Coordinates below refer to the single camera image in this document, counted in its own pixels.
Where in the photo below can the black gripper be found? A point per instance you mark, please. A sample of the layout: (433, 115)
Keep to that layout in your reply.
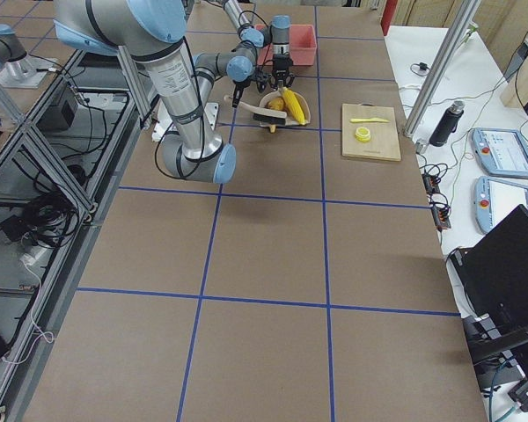
(238, 93)
(282, 65)

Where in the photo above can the black monitor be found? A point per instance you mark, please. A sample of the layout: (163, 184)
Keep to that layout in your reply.
(494, 275)

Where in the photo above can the aluminium frame post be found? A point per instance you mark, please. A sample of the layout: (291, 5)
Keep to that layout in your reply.
(449, 45)

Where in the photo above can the yellow plastic knife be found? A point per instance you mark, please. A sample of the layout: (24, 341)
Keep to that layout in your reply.
(369, 120)

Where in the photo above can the upper blue teach pendant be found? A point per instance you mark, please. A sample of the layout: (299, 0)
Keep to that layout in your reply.
(501, 152)

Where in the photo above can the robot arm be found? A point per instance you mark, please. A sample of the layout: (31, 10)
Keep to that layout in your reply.
(253, 39)
(154, 33)

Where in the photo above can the yellow lemon slices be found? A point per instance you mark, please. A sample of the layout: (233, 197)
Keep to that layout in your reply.
(362, 134)

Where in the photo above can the wooden cutting board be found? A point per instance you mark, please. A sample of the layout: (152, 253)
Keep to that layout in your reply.
(384, 144)

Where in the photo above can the beige plastic dustpan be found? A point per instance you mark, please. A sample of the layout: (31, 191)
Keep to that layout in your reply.
(289, 121)

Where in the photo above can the pink plastic bin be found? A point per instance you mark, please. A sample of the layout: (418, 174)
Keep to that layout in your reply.
(303, 47)

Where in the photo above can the black water bottle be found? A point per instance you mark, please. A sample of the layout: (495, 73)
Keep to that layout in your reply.
(447, 124)

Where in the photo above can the blue teach pendant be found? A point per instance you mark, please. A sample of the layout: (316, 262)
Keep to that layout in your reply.
(494, 199)
(501, 152)

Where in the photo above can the beige black-bristle brush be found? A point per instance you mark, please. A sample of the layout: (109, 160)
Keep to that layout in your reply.
(263, 115)

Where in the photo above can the brown toy potato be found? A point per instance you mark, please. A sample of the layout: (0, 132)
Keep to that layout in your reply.
(276, 104)

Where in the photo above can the yellow toy corn cob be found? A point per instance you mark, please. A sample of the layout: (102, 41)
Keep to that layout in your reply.
(292, 103)

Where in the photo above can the lower blue teach pendant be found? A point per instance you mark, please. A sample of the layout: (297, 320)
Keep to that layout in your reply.
(494, 199)

